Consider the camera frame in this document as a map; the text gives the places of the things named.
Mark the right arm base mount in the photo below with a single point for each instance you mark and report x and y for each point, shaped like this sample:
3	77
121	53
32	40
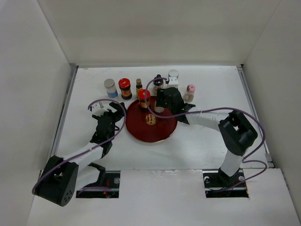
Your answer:
218	185

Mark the small yellow-label oil bottle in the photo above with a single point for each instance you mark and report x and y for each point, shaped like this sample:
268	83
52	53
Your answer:
139	86

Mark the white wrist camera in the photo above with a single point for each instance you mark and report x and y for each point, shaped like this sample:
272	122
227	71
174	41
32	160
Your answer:
172	82
97	109

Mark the peppercorn jar blue label left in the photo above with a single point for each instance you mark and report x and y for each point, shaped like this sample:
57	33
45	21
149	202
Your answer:
111	88

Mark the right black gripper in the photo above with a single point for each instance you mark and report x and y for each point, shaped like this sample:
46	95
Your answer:
161	94

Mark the round red lacquer tray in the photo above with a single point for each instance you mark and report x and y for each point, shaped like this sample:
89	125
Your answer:
146	127

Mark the peppercorn jar silver lid right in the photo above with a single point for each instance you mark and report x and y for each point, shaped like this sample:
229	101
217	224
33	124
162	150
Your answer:
173	74

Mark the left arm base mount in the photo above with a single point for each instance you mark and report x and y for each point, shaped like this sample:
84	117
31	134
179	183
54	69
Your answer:
94	181

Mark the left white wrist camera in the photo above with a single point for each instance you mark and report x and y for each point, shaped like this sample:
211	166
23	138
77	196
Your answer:
97	109

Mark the red-lid chili sauce jar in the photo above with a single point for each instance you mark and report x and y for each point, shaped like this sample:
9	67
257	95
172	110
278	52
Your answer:
125	87

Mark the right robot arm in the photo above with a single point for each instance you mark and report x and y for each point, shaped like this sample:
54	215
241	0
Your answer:
237	132

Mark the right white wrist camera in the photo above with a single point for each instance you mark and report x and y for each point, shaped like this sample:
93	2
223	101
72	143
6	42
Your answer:
172	82

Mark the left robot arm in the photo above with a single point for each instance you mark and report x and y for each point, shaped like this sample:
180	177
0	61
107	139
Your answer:
58	180

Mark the pink-cap spice shaker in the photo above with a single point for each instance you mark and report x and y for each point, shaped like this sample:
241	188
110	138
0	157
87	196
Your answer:
189	93

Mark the black-cap clear spice bottle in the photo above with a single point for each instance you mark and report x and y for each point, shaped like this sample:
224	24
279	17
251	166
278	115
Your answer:
158	109

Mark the black-cap spice bottle rear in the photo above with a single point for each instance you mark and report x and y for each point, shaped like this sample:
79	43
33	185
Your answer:
157	84

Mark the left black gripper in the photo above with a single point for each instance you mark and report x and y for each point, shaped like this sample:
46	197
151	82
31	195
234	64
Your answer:
118	114

